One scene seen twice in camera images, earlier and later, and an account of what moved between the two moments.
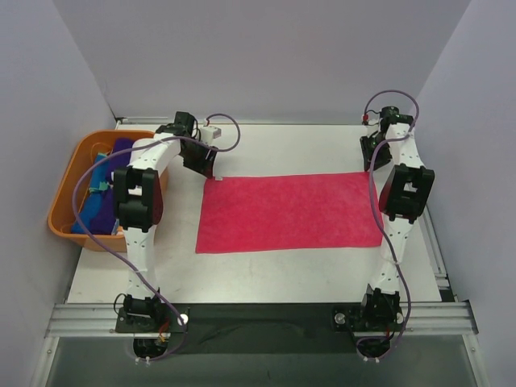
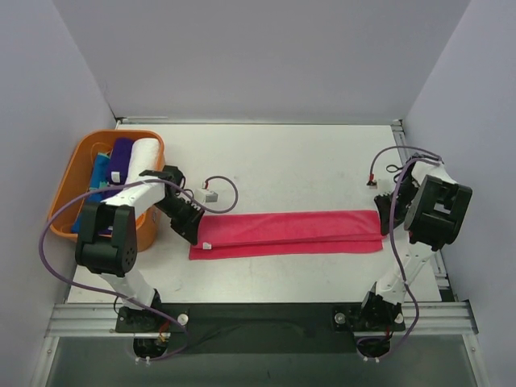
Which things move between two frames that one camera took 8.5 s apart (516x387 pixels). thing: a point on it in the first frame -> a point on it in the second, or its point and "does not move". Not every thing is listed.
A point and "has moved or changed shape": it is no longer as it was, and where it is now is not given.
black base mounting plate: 263,329 does not move
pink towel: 287,211 has moved or changed shape
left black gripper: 200,160 -> 187,214
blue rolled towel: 99,185 does not move
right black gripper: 375,152 -> 388,208
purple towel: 117,162 does not move
